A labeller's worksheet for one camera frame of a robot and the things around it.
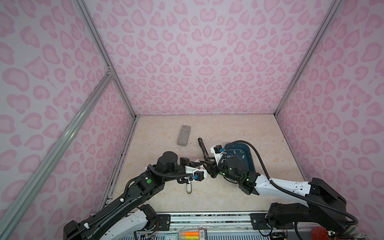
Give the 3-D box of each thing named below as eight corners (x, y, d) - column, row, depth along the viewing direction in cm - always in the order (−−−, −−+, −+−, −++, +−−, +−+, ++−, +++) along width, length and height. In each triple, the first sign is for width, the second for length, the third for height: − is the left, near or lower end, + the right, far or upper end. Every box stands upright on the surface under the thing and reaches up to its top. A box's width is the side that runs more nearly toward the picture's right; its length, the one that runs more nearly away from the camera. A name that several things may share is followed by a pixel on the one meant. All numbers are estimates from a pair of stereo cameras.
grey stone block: (177, 146, 105) (176, 142, 102) (182, 128, 115) (181, 124, 112) (186, 147, 104) (186, 143, 101) (190, 129, 114) (190, 125, 111)
